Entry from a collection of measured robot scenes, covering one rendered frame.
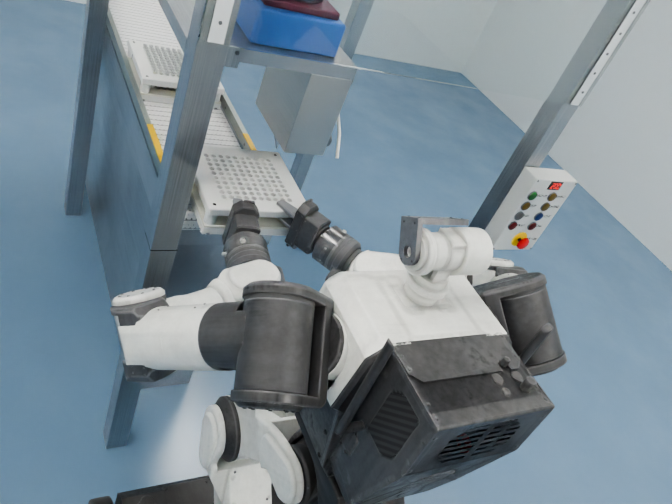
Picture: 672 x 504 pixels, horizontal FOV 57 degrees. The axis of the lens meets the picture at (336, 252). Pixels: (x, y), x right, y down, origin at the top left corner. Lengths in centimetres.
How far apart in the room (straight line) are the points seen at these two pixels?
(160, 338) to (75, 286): 162
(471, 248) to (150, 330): 44
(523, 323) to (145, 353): 56
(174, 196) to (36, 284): 120
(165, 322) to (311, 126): 70
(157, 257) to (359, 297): 73
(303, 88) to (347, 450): 79
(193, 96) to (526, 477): 192
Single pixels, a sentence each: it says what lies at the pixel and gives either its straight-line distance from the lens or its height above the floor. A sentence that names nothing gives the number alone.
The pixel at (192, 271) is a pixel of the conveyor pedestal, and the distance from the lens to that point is 181.
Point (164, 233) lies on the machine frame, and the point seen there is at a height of 85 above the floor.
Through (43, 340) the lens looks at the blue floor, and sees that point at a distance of 229.
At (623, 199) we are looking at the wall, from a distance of 494.
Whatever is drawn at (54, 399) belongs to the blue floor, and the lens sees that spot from 214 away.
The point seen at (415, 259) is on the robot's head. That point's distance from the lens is 79.
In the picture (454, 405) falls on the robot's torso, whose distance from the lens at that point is 77.
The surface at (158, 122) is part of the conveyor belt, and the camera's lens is 183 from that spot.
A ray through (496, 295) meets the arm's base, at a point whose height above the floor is 122.
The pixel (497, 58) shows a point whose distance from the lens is 150.
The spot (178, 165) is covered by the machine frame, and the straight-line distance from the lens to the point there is 130.
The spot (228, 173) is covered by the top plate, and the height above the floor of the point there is 97.
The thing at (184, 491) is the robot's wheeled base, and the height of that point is 19.
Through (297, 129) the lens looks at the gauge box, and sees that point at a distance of 141.
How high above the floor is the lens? 174
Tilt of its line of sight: 35 degrees down
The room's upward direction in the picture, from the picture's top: 25 degrees clockwise
